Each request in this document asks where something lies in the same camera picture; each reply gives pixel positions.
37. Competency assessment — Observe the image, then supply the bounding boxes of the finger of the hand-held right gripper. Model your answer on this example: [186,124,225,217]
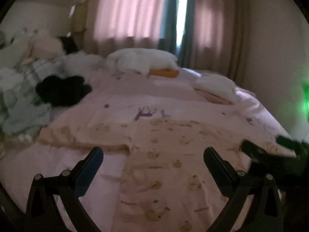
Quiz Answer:
[241,139,278,165]
[276,135,309,154]

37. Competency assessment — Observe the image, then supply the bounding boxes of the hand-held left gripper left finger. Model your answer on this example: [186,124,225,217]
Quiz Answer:
[25,147,104,232]

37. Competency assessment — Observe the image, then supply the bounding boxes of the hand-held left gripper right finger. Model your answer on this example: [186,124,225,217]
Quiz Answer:
[203,147,284,232]

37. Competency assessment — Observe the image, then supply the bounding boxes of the beige printed baby garment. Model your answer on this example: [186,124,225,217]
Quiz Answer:
[37,117,297,232]

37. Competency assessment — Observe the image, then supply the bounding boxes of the white folded cloth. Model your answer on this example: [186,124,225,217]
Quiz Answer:
[193,74,242,102]

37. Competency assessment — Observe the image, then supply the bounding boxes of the pink printed bed cover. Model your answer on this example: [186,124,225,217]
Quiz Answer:
[0,65,301,232]

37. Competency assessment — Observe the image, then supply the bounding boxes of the black cloth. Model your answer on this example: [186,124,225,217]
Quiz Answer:
[36,75,93,107]

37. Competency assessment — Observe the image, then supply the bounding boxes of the plaid blanket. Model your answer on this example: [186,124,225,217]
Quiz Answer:
[0,58,65,142]

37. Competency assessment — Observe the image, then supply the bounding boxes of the orange cushion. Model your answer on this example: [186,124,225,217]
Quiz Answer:
[149,69,179,78]

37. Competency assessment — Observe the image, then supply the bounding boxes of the white crumpled bedding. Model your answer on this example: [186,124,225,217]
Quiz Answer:
[64,53,105,76]

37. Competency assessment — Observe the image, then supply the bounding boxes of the white pillow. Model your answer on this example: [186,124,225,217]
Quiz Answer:
[105,48,180,74]

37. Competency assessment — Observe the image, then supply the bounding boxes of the teal curtain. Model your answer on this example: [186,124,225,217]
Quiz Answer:
[158,0,179,54]
[180,0,199,62]

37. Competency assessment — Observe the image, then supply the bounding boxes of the pale plush toy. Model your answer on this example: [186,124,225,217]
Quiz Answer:
[31,35,65,59]

